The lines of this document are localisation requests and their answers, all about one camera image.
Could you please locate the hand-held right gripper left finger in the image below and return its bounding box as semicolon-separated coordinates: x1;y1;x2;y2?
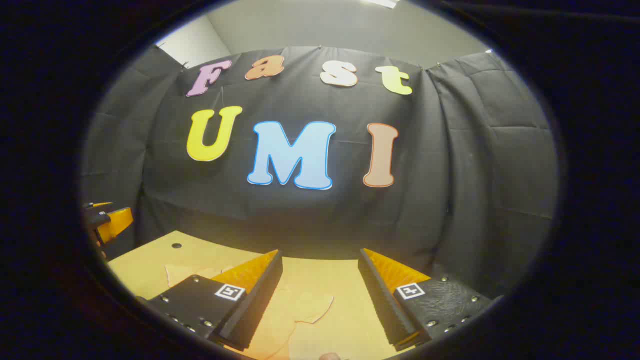
145;249;284;352

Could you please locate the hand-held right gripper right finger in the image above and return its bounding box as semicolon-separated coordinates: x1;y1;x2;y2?
357;248;494;353

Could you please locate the orange T-shirt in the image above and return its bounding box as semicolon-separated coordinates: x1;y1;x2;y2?
165;264;336;360

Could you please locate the black backdrop cloth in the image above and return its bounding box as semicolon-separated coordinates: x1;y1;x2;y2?
80;46;560;301

